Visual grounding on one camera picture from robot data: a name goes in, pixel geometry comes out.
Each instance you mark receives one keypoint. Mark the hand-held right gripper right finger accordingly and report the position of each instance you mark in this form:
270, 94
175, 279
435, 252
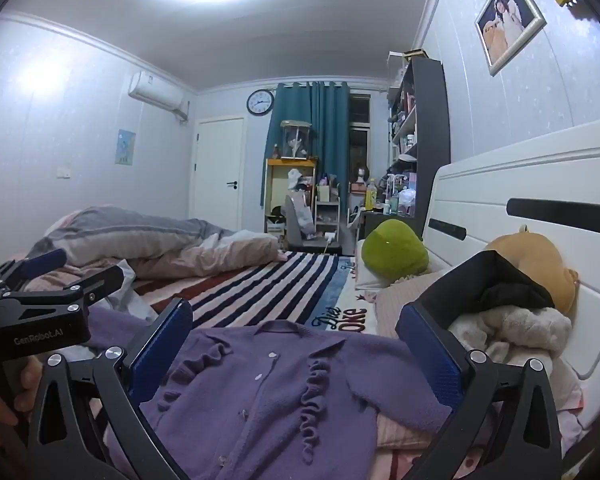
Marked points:
427, 355

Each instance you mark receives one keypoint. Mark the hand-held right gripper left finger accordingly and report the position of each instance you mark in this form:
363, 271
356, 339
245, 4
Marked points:
162, 350

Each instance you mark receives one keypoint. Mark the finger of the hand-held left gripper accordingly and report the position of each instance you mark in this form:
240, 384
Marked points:
40, 260
95, 280

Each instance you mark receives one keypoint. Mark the purple knitted cardigan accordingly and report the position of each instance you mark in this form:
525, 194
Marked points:
260, 410

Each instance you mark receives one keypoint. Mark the person's left hand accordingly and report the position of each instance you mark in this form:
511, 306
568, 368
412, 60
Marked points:
0, 410

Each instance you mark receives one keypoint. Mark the white crumpled cloth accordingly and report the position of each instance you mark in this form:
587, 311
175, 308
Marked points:
125, 285

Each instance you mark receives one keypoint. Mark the grey and pink quilt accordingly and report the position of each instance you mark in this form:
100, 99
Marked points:
130, 235

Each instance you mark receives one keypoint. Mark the beige pillow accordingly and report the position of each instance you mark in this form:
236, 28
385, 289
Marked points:
395, 300

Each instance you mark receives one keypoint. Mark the black garment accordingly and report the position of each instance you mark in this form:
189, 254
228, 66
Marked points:
470, 280

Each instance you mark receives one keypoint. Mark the cream fluffy garment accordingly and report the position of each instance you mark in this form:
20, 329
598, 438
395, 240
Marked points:
520, 325

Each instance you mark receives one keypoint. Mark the green plush pillow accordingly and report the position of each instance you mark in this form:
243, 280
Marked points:
395, 247

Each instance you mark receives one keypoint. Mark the striped printed blanket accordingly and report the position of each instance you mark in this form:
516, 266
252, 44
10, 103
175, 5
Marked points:
260, 285

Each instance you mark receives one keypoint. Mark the yellow plush toy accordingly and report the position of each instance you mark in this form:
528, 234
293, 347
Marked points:
535, 260

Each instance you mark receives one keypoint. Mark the cluttered desk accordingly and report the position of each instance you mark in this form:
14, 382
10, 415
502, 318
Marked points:
380, 217

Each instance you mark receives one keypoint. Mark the white door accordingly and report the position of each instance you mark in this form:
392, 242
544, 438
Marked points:
220, 175

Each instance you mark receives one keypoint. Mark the yellow drink bottle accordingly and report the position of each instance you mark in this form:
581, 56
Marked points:
370, 197

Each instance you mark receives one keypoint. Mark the small white shelf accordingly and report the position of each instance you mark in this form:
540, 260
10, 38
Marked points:
327, 210

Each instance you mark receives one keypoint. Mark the grey chair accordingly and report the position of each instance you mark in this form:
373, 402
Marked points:
300, 220

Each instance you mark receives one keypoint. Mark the white air conditioner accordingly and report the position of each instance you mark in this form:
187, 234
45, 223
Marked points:
155, 92

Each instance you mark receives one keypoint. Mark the white bed headboard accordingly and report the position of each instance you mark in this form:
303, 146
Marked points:
530, 170

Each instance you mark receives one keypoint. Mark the window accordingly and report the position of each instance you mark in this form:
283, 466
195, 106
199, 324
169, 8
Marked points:
359, 145

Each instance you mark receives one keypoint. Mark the yellow shelf rack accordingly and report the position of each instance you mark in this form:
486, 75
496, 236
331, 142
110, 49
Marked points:
290, 162

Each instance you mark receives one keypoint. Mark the dark tall bookshelf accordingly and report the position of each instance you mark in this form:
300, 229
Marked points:
430, 125

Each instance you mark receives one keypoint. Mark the clear display case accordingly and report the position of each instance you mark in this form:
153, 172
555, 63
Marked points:
296, 140

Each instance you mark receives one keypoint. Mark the teal curtain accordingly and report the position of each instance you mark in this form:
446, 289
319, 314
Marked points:
307, 125

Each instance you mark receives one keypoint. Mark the white wall socket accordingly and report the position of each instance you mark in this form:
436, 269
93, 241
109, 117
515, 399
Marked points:
64, 174

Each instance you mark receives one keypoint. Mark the small wall poster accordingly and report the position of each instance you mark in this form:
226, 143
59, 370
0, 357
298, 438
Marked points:
125, 146

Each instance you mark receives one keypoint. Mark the round wall clock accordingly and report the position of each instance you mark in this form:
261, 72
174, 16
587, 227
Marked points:
260, 102

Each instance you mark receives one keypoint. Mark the framed wall photo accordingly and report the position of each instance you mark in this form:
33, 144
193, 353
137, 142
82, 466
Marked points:
509, 20

